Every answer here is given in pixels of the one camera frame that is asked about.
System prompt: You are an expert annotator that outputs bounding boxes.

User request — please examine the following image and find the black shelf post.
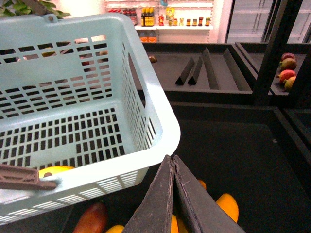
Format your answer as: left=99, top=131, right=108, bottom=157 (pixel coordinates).
left=252, top=0, right=303, bottom=106

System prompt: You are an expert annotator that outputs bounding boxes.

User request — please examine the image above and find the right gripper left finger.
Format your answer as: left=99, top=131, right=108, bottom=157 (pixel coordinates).
left=122, top=155, right=174, bottom=233

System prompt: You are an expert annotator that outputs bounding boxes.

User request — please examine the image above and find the black triangular divider left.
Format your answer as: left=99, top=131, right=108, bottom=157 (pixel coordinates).
left=175, top=57, right=194, bottom=85

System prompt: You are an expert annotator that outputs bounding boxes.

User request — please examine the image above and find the white shelf with bottles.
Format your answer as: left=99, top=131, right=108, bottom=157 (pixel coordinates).
left=104, top=0, right=214, bottom=44

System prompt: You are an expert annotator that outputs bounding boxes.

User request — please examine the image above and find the green potted plant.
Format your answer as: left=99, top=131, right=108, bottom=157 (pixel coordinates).
left=0, top=0, right=71, bottom=19

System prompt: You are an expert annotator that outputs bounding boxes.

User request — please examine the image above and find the black back display tray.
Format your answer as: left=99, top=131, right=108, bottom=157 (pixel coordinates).
left=143, top=43, right=272, bottom=105

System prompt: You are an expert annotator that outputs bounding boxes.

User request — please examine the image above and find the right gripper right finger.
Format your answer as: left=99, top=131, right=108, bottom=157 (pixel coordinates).
left=172, top=155, right=244, bottom=233

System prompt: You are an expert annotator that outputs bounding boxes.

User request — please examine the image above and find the brown basket handle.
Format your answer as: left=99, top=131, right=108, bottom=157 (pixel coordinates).
left=0, top=164, right=56, bottom=191

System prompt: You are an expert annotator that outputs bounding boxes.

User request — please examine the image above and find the black front display tray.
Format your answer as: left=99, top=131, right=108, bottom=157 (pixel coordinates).
left=0, top=101, right=311, bottom=233

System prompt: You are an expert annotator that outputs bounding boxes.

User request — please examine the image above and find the brown small fruit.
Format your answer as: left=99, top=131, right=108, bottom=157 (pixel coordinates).
left=149, top=55, right=157, bottom=63

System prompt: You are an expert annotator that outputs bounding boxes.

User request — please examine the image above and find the red yellow mango left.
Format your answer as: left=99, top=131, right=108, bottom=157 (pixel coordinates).
left=73, top=202, right=108, bottom=233

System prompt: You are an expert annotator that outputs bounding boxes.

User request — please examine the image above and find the light blue plastic basket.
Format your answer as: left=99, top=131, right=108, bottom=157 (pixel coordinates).
left=0, top=13, right=180, bottom=225

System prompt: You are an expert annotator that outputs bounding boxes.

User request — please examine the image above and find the black triangular divider right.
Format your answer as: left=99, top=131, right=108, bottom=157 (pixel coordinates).
left=188, top=56, right=203, bottom=85

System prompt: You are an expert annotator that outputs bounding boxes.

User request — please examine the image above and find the yellow mango right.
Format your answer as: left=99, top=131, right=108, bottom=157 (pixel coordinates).
left=216, top=193, right=239, bottom=223

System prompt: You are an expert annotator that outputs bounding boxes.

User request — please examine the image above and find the black display tray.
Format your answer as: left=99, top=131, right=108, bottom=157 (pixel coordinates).
left=143, top=43, right=272, bottom=105
left=0, top=101, right=311, bottom=233

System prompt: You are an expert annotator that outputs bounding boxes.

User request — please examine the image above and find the black triangular divider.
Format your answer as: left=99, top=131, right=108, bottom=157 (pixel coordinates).
left=188, top=56, right=203, bottom=85
left=175, top=57, right=194, bottom=85

